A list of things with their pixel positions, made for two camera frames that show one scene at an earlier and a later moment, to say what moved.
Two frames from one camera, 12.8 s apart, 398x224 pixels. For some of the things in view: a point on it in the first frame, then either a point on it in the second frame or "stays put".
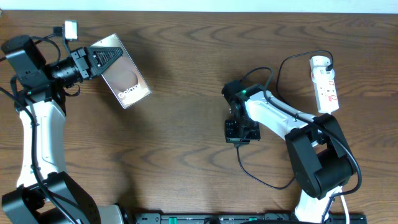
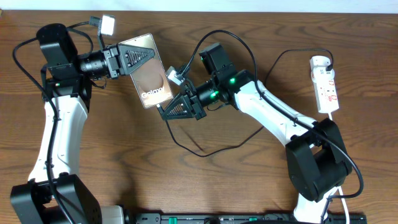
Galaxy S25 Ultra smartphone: x=123 y=77 → x=150 y=80
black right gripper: x=231 y=137 → x=188 y=110
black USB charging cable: x=280 y=99 → x=332 y=63
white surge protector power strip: x=328 y=101 stays put
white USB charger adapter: x=318 y=72 stays put
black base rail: x=245 y=218 stays put
